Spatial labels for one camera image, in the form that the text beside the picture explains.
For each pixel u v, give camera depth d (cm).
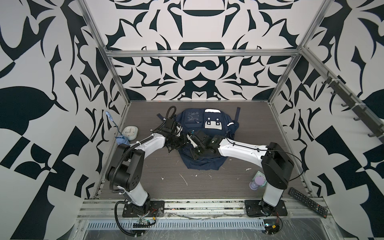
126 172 46
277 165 47
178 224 71
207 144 65
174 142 78
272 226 71
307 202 76
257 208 74
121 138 89
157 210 74
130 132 99
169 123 75
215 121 99
